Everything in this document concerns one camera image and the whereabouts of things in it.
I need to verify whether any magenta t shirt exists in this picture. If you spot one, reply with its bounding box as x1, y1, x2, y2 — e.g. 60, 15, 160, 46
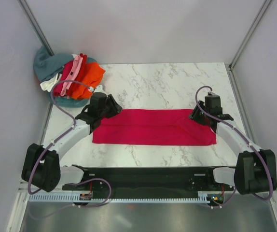
92, 109, 217, 146

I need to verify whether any grey blue t shirt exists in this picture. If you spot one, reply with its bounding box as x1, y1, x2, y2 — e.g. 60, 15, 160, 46
33, 46, 74, 83

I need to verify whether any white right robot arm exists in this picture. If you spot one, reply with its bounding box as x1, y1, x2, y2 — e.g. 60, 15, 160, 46
190, 92, 277, 199

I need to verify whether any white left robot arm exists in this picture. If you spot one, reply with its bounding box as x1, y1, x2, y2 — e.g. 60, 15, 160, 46
21, 92, 122, 195

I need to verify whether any orange t shirt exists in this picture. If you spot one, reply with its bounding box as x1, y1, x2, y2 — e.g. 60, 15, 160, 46
70, 62, 105, 100

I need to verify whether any teal t shirt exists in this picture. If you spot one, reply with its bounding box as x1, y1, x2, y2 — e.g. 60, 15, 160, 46
46, 58, 97, 108

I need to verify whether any crimson t shirt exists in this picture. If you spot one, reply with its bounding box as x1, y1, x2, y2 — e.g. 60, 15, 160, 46
53, 53, 87, 97

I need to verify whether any pink t shirt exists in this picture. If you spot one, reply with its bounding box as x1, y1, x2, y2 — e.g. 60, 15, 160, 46
60, 54, 83, 97

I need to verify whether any white t shirt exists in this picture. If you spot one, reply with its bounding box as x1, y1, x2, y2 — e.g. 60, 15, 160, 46
40, 72, 62, 92

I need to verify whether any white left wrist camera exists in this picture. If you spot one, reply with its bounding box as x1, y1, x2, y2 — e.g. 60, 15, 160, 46
88, 85, 106, 94

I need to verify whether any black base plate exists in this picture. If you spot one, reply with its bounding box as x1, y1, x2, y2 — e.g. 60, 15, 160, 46
62, 167, 233, 198

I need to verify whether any aluminium frame rail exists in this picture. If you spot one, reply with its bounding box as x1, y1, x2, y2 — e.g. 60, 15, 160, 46
17, 180, 277, 194

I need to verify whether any white cable duct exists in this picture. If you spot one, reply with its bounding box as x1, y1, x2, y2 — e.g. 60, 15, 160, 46
28, 192, 218, 203

